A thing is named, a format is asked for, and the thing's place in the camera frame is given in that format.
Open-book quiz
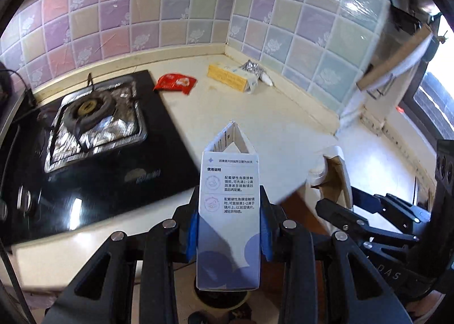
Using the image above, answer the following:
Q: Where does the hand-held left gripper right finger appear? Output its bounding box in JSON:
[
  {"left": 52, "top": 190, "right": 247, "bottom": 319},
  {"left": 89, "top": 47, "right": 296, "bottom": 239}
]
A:
[{"left": 259, "top": 185, "right": 408, "bottom": 324}]

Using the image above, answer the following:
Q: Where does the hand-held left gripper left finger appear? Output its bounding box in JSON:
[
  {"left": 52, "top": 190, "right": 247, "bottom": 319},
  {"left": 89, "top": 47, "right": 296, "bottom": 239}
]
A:
[{"left": 46, "top": 186, "right": 200, "bottom": 324}]

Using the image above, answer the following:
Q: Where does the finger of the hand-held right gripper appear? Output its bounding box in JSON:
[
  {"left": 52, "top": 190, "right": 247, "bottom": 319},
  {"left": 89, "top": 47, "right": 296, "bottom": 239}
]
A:
[
  {"left": 315, "top": 198, "right": 421, "bottom": 245},
  {"left": 350, "top": 186, "right": 431, "bottom": 226}
]

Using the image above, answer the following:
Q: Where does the small white cardboard box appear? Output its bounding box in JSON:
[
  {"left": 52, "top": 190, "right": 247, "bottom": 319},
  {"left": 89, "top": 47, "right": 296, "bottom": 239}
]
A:
[{"left": 307, "top": 146, "right": 354, "bottom": 210}]

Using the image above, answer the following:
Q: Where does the white printed carton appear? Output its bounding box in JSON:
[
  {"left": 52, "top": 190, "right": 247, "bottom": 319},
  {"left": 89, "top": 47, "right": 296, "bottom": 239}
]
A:
[{"left": 196, "top": 121, "right": 262, "bottom": 292}]

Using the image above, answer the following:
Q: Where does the dark round bin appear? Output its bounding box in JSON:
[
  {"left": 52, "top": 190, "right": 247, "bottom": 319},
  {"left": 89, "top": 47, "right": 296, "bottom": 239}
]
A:
[{"left": 193, "top": 274, "right": 251, "bottom": 315}]

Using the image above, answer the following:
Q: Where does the person's right hand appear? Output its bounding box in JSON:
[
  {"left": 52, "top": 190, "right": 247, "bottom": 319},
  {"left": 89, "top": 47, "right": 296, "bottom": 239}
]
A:
[{"left": 406, "top": 292, "right": 451, "bottom": 324}]

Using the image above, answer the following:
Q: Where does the black glass gas stove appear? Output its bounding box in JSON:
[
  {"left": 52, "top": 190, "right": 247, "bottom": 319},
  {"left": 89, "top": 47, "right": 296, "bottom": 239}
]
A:
[{"left": 0, "top": 69, "right": 201, "bottom": 245}]

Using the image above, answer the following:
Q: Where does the white hanging cloth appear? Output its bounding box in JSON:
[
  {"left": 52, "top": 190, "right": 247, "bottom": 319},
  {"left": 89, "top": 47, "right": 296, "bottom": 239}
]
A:
[{"left": 340, "top": 36, "right": 432, "bottom": 123}]

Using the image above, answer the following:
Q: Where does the window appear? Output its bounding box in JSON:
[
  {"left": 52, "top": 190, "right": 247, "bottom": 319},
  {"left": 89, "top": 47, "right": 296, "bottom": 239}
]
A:
[{"left": 400, "top": 71, "right": 454, "bottom": 141}]

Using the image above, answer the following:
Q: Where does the silver foil burner liner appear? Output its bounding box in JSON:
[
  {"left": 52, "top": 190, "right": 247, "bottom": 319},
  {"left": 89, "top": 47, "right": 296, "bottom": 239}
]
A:
[{"left": 43, "top": 79, "right": 148, "bottom": 173}]

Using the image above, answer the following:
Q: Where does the wooden board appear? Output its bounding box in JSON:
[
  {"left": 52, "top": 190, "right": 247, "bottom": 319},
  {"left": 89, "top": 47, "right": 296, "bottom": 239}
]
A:
[{"left": 356, "top": 24, "right": 435, "bottom": 91}]

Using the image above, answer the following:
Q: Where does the red snack packet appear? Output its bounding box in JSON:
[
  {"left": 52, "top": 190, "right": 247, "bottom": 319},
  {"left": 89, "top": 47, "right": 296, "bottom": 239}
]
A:
[{"left": 153, "top": 74, "right": 198, "bottom": 95}]

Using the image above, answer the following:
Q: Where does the yellow and white box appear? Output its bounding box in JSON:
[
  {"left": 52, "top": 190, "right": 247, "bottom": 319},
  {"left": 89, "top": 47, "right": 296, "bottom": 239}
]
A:
[{"left": 207, "top": 63, "right": 258, "bottom": 93}]

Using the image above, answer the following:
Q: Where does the round gas burner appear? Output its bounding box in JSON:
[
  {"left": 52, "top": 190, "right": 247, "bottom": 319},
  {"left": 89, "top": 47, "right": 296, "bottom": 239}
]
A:
[{"left": 64, "top": 95, "right": 115, "bottom": 127}]

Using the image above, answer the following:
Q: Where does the crumpled silver foil wrapper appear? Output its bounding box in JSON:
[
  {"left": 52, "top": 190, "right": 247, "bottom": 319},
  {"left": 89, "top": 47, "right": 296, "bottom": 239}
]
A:
[{"left": 241, "top": 60, "right": 267, "bottom": 79}]

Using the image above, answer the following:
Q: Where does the black hanging utensil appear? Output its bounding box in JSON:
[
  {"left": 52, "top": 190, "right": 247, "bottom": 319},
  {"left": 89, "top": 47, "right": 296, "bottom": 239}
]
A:
[{"left": 389, "top": 0, "right": 423, "bottom": 36}]

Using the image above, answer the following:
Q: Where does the black silver-edged appliance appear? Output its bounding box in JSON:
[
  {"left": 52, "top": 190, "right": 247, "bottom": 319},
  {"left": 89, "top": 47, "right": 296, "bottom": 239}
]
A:
[{"left": 0, "top": 92, "right": 28, "bottom": 142}]

